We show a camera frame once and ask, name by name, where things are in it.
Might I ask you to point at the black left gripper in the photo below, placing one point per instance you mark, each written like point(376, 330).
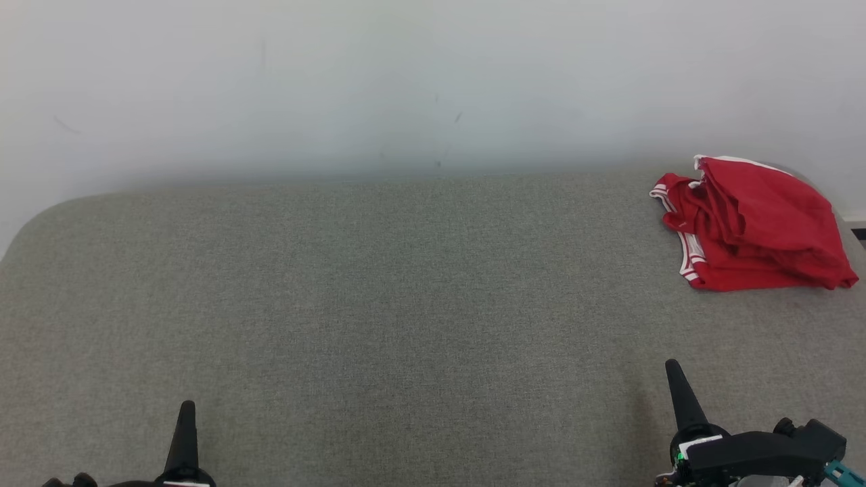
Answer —
point(183, 480)

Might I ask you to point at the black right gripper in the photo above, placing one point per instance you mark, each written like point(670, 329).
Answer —
point(731, 463)

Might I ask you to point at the red shorts white stripe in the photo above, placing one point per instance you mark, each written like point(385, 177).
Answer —
point(771, 203)

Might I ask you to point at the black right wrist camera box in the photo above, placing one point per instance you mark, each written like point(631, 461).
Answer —
point(822, 439)

